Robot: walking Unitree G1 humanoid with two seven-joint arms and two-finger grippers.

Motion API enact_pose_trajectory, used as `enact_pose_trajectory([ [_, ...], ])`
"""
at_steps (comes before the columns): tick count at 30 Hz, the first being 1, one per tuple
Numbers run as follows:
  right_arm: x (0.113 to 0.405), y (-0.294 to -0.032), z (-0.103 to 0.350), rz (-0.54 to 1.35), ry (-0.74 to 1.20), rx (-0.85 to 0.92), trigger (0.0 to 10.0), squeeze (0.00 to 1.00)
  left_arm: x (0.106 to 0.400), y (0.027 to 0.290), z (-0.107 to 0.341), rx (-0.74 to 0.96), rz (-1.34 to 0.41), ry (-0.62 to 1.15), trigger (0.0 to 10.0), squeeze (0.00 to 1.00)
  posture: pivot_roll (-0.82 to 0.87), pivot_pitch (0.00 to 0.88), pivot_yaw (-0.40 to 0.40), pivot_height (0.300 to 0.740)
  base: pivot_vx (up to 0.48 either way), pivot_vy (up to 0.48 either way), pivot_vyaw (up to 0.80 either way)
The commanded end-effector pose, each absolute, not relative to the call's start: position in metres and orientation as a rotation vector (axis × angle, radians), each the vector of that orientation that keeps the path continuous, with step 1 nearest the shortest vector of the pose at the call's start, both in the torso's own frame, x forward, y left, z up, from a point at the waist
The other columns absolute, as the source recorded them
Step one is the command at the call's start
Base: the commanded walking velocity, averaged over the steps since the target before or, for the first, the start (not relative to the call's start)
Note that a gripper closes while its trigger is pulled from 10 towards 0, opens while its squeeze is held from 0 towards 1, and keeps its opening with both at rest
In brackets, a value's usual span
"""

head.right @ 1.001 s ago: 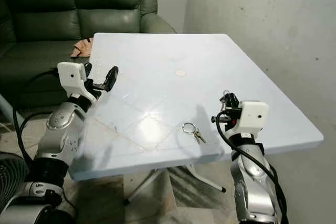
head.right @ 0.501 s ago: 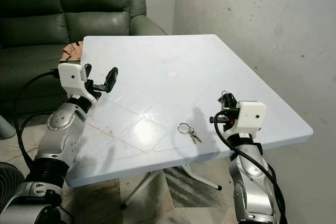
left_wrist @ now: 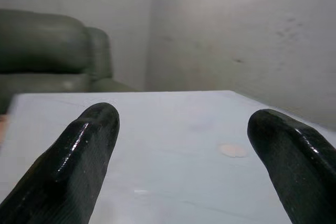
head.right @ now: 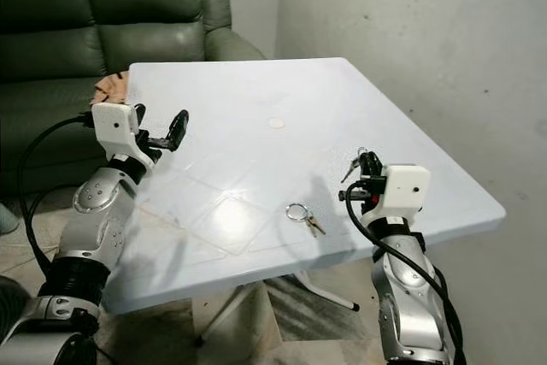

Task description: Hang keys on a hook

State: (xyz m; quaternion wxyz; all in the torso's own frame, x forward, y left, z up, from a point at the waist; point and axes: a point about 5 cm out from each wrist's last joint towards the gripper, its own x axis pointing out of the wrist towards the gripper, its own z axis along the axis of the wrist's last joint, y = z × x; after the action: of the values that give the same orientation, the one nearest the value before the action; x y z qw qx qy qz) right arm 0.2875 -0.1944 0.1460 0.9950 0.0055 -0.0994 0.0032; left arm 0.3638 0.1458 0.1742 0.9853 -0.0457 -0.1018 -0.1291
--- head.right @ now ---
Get small silver key bunch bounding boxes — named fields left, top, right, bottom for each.
left=340, top=147, right=370, bottom=183

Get brown crumpled cloth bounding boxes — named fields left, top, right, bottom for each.
left=92, top=72, right=131, bottom=106

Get white plastic table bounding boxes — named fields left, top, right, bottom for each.
left=107, top=57, right=507, bottom=349

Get pale grey tube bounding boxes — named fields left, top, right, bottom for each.
left=0, top=203, right=20, bottom=236

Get dark green leather sofa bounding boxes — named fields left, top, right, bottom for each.
left=0, top=0, right=266, bottom=203

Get black round fan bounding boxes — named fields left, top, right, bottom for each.
left=0, top=275, right=37, bottom=342

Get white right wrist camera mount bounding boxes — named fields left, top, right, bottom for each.
left=380, top=164, right=431, bottom=219

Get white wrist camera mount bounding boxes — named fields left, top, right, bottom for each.
left=380, top=164, right=431, bottom=219
left=91, top=102, right=143, bottom=165

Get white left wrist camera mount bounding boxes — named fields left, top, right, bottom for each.
left=91, top=102, right=143, bottom=165

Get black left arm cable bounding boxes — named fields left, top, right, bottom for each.
left=17, top=112, right=95, bottom=279

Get keys on large ring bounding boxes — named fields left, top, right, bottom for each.
left=285, top=203, right=327, bottom=238

